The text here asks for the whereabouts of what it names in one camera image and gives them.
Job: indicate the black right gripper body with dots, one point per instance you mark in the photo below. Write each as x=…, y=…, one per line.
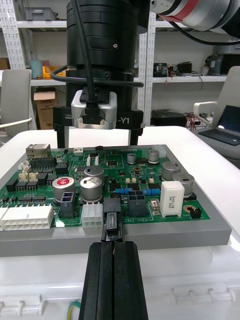
x=60, y=117

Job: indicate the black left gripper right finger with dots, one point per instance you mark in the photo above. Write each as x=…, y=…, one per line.
x=130, y=287

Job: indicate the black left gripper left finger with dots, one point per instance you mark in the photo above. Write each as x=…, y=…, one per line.
x=100, y=287

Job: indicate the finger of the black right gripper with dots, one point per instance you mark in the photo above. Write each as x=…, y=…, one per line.
x=61, y=138
x=133, y=137

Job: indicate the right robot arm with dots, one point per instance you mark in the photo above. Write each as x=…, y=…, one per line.
x=105, y=30

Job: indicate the pale grey chair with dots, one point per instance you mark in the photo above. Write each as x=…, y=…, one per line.
x=15, y=100

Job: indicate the milky plastic box with lid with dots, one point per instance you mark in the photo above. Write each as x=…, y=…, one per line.
x=187, y=275

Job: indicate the white perforated storage shelf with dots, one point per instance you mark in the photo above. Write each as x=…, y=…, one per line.
x=42, y=50
x=175, y=70

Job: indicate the dark open laptop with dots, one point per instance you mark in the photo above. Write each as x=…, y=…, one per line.
x=227, y=125

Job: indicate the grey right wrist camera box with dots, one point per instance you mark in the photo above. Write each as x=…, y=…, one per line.
x=77, y=112

